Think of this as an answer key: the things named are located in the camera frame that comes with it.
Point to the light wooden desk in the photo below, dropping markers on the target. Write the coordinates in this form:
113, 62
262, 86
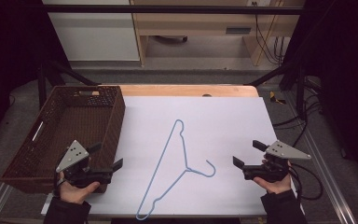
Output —
192, 23

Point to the white cabinet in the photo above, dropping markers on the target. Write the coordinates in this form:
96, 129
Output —
96, 37

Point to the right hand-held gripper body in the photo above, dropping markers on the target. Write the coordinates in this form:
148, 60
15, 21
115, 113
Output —
284, 151

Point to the person's right hand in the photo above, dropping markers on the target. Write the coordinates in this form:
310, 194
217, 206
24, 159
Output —
276, 186

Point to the brown woven plastic basket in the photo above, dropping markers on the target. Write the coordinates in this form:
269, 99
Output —
74, 121

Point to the white table sheet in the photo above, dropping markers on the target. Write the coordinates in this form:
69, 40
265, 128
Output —
223, 130

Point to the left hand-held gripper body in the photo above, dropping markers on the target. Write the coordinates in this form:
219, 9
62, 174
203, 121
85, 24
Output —
74, 155

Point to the black frame strut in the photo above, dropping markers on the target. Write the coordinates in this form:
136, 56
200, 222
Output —
279, 73
68, 73

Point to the black horizontal frame bar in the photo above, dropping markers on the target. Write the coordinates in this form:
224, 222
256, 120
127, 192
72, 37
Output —
167, 9

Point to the person's left hand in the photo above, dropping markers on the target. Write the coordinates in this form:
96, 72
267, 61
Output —
74, 194

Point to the black curtain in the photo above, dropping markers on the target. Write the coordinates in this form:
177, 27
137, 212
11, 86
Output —
345, 62
9, 40

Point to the yellow and black tool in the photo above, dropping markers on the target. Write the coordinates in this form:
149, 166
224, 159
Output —
273, 97

